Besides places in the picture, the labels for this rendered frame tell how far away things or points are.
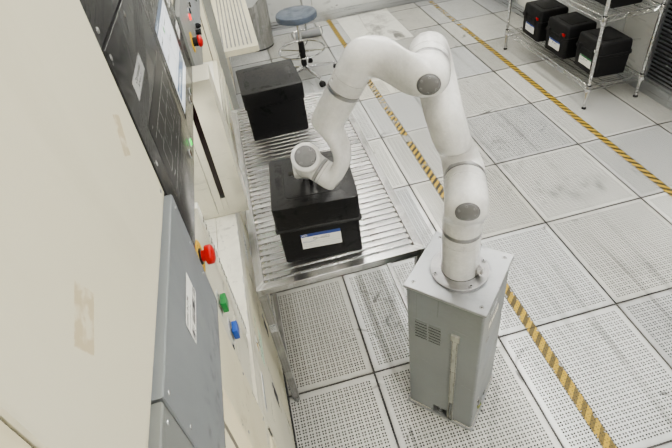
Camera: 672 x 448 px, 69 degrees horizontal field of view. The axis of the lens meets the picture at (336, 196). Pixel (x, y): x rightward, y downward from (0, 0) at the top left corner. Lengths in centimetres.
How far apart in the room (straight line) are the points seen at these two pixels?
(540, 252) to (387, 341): 98
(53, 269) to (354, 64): 91
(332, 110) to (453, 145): 32
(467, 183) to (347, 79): 42
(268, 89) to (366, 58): 116
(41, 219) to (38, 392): 13
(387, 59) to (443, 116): 21
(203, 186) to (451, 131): 90
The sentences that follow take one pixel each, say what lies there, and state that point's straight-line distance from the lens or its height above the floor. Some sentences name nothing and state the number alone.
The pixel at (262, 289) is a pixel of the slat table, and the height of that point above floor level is 76.
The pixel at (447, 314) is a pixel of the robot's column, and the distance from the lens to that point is 167.
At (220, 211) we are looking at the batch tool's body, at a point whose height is 89.
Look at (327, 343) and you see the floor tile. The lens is 245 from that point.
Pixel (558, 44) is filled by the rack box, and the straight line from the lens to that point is 440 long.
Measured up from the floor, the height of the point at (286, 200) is 101.
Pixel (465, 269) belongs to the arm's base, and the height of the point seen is 83.
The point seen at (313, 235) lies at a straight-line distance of 168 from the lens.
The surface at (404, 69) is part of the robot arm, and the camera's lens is 115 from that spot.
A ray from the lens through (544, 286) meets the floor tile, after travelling 271.
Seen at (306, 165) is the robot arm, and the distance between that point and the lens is 136.
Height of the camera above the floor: 203
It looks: 40 degrees down
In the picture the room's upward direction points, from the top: 9 degrees counter-clockwise
